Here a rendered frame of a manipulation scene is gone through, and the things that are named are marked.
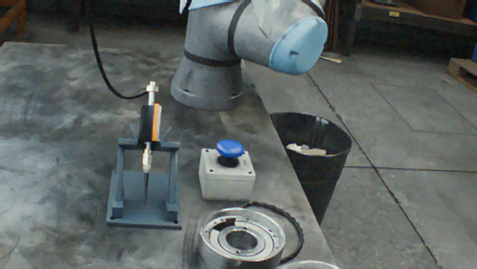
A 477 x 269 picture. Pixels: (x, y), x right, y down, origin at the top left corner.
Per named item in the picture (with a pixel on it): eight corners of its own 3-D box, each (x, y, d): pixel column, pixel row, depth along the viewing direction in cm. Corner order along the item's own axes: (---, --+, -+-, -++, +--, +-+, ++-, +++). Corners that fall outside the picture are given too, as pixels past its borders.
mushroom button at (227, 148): (241, 181, 77) (247, 151, 75) (214, 180, 77) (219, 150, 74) (237, 167, 81) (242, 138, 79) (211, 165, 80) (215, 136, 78)
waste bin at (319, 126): (335, 254, 196) (365, 158, 176) (249, 254, 189) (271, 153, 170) (311, 203, 226) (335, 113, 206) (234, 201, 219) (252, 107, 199)
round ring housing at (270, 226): (291, 279, 63) (299, 254, 62) (210, 290, 60) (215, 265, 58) (261, 228, 72) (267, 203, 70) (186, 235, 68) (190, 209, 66)
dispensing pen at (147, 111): (134, 205, 67) (142, 77, 69) (134, 205, 71) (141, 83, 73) (151, 207, 67) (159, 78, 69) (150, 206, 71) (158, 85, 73)
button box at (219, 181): (250, 201, 78) (256, 173, 75) (203, 199, 76) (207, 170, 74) (242, 172, 85) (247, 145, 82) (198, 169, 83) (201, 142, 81)
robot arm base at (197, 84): (169, 77, 115) (174, 35, 110) (237, 83, 118) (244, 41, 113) (172, 107, 102) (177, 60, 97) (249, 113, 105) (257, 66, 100)
